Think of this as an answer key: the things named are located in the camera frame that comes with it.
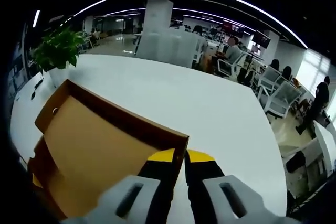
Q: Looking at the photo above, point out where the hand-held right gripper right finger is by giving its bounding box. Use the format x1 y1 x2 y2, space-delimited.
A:
185 149 289 224

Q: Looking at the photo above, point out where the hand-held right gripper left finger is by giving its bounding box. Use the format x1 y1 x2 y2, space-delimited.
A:
68 148 177 224

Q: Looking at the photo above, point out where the brown cardboard shoe box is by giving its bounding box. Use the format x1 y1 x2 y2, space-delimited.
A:
27 78 190 221

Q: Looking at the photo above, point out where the black office chair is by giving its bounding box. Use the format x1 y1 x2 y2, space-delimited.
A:
285 151 307 174

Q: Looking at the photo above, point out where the row of white office chairs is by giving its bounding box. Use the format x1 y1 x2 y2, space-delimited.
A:
216 50 312 119

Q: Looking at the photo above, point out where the white partition board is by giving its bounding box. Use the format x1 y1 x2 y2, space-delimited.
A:
135 31 202 69

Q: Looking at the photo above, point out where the dark hanging screen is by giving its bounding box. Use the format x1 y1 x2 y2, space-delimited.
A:
252 34 271 49

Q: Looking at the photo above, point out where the red hanging screen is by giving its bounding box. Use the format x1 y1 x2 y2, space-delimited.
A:
222 20 247 35

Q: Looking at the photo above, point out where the green potted plant white pot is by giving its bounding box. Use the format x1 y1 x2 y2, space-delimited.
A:
30 26 85 88

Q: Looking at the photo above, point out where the white square pillar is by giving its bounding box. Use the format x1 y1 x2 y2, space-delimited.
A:
143 0 174 36

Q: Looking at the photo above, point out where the storage shelf rack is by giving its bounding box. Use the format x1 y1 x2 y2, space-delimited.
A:
7 37 31 96

